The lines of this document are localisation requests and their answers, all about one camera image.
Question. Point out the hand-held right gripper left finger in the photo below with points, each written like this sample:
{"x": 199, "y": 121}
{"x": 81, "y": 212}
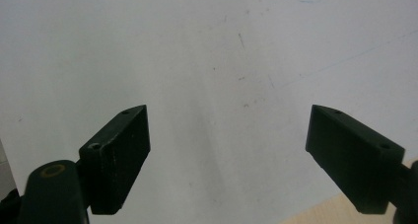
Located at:
{"x": 113, "y": 164}

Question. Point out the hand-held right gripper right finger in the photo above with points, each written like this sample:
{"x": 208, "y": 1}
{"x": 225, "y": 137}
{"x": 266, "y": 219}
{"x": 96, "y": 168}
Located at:
{"x": 355, "y": 161}

